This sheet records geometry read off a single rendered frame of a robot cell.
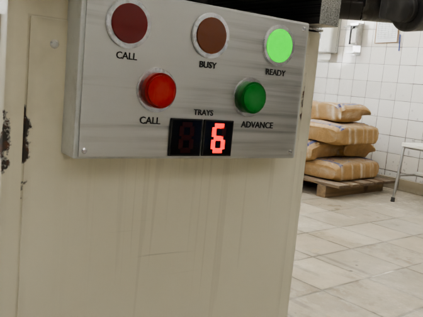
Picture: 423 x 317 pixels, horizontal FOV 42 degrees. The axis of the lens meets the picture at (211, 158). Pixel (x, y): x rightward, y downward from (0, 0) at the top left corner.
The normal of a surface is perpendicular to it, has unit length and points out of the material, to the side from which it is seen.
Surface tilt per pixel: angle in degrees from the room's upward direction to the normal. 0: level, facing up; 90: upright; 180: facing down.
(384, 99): 90
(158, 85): 90
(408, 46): 90
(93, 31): 90
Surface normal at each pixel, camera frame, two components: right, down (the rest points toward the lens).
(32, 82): 0.55, 0.17
